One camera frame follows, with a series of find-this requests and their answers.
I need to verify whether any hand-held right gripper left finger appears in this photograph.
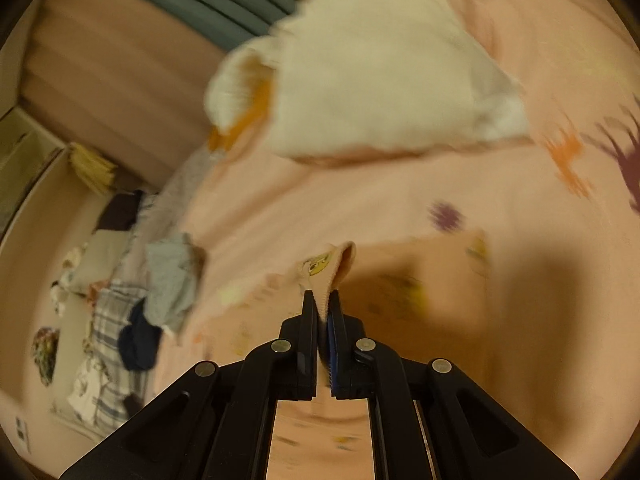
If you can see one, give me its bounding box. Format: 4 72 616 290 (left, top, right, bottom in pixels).
59 290 320 480

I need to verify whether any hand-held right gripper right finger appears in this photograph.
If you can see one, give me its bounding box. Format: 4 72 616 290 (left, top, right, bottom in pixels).
324 290 578 480

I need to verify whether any pink printed small garment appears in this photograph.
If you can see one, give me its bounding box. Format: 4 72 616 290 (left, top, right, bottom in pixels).
197 230 501 480

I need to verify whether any grey-blue garment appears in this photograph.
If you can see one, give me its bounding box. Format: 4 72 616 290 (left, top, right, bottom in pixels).
145 232 206 338

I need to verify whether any navy garment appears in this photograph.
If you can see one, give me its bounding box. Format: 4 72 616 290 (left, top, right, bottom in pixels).
117 297 166 373

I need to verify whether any light grey cloth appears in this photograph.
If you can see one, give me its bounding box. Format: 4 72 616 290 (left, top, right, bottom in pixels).
120 147 221 291

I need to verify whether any plaid cloth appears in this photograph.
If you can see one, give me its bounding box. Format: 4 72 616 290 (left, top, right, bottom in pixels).
82 282 156 416

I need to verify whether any dark brown cloth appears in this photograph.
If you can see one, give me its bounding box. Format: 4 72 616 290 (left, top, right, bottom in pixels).
95 190 146 233

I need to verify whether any pink printed bed sheet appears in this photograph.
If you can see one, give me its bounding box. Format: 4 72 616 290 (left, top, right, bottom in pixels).
150 0 639 480

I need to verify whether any white printed cloth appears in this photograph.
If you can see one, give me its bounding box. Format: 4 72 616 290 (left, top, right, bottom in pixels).
67 355 126 428

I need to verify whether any small white cloth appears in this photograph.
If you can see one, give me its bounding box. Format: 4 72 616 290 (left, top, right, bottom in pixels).
50 247 88 318

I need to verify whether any white fluffy blanket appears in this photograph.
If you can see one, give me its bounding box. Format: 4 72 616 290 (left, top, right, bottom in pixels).
204 0 533 166

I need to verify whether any colourful patterned cloth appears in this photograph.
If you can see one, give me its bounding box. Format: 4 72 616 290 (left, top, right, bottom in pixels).
31 326 61 388

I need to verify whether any yellow cloth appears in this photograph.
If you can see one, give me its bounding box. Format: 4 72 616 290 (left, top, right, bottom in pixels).
67 142 118 196

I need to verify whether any pink curtain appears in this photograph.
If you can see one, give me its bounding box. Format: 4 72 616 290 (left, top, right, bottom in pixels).
17 0 311 186

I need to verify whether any white open shelf unit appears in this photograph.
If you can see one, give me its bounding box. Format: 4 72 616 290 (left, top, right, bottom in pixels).
0 105 68 241

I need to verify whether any grey-green curtain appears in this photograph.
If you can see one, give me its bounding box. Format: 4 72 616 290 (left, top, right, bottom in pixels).
65 0 306 53

